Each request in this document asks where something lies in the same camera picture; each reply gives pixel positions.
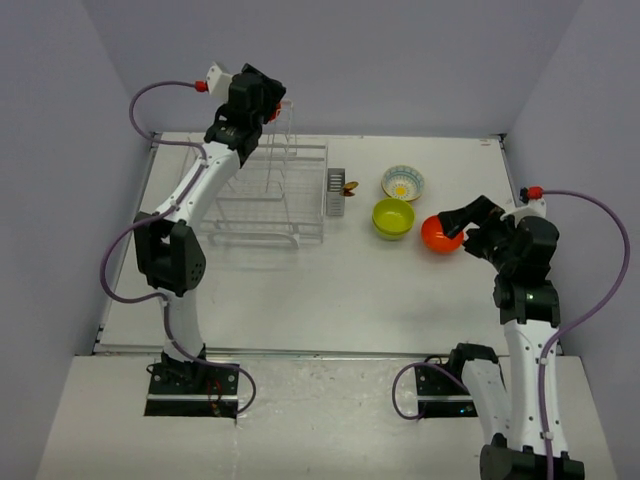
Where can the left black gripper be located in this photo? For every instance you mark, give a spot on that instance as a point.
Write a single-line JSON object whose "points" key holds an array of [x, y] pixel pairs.
{"points": [[272, 92]]}

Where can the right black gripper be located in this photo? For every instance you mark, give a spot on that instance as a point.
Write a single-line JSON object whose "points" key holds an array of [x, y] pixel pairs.
{"points": [[483, 212]]}

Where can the orange bowl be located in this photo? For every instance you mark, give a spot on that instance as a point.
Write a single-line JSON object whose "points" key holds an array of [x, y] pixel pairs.
{"points": [[276, 112], [434, 239]]}

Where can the white floral ceramic bowl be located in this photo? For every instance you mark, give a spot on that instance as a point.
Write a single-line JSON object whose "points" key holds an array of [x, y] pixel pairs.
{"points": [[404, 194]]}

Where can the yellow sun pattern bowl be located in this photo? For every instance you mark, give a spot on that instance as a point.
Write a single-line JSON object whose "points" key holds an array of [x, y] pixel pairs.
{"points": [[402, 176]]}

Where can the lime green bowl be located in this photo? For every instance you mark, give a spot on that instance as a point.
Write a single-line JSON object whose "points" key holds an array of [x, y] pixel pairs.
{"points": [[393, 212], [392, 234]]}

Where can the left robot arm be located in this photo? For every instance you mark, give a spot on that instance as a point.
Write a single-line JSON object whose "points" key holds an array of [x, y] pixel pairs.
{"points": [[168, 252]]}

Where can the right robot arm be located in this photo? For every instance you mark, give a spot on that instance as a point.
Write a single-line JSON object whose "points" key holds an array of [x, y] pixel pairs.
{"points": [[523, 432]]}

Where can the small brown object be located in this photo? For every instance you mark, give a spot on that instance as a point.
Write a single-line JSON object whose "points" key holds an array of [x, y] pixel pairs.
{"points": [[347, 190]]}

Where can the grey cutlery holder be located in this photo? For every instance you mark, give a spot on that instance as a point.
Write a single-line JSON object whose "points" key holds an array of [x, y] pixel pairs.
{"points": [[335, 201]]}

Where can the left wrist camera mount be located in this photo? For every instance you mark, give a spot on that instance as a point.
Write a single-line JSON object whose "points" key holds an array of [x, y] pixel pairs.
{"points": [[216, 83]]}

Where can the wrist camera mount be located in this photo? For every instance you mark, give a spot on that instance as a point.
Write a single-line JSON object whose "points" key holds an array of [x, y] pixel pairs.
{"points": [[216, 83], [532, 204]]}

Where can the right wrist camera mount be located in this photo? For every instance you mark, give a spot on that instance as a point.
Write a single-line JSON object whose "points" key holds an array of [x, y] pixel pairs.
{"points": [[532, 204]]}

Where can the white wire dish rack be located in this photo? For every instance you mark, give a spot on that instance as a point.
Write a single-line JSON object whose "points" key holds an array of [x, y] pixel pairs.
{"points": [[278, 198]]}

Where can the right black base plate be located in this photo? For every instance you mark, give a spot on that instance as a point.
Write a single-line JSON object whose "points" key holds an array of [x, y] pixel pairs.
{"points": [[439, 396]]}

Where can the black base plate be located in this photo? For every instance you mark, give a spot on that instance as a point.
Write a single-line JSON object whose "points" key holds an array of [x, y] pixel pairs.
{"points": [[439, 396], [195, 391]]}

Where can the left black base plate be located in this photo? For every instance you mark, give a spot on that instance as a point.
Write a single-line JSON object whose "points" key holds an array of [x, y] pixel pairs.
{"points": [[195, 391]]}

